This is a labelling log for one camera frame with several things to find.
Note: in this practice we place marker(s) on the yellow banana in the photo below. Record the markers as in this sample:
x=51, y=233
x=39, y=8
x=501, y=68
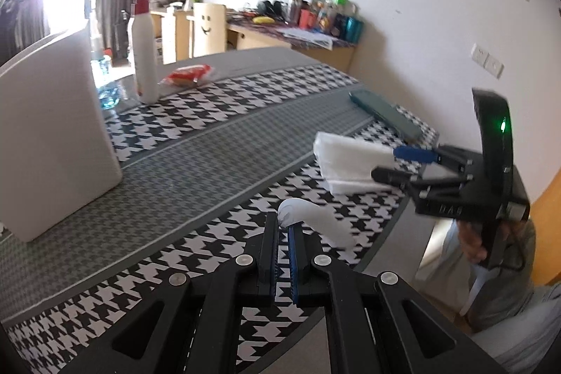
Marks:
x=263, y=19

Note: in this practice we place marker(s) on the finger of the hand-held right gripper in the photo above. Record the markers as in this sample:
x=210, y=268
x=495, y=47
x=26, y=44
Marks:
x=414, y=154
x=390, y=177

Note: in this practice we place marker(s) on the white printed papers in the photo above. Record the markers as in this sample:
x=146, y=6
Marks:
x=307, y=37

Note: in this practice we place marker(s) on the white foam box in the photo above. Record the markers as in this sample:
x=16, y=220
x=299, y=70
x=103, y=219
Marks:
x=52, y=128

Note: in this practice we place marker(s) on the patterned desk cloth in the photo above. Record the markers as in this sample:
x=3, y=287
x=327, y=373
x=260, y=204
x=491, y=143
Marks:
x=263, y=28

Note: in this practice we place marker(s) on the white double switch plate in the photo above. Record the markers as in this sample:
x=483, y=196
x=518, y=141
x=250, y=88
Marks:
x=487, y=59

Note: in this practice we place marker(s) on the wooden chair with smiley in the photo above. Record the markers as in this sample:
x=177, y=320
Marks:
x=209, y=36

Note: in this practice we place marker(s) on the red snack packet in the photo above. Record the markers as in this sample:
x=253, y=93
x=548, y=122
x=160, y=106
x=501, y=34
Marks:
x=186, y=74

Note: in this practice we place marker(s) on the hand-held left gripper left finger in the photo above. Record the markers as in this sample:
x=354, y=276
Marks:
x=275, y=251

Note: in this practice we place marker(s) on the white pump bottle red top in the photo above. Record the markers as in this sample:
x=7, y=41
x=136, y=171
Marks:
x=144, y=49

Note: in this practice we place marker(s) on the clear water bottle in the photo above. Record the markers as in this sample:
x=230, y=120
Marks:
x=107, y=98

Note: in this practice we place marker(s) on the wooden panel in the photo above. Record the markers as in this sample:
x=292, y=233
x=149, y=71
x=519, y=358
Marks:
x=545, y=234

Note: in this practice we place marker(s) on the person's grey clothing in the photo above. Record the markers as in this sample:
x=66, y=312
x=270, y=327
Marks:
x=517, y=312

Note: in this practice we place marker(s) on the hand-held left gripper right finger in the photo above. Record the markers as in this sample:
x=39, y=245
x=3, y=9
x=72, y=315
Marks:
x=293, y=264

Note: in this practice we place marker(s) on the white sock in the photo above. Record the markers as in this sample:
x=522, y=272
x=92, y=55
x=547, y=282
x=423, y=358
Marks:
x=324, y=225

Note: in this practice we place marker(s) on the dark green flat case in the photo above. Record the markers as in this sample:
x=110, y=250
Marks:
x=385, y=113

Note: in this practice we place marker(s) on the person's right hand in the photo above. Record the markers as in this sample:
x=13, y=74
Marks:
x=471, y=240

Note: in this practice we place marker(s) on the houndstooth tablecloth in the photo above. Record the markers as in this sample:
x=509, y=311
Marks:
x=197, y=163

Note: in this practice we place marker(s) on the cluster of bottles and cups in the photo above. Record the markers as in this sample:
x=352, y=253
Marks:
x=346, y=28

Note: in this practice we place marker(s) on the white towel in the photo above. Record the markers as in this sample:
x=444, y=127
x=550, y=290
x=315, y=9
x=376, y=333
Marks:
x=346, y=155

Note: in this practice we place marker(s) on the light wooden desk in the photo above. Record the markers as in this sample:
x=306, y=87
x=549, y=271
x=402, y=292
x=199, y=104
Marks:
x=263, y=41
x=173, y=36

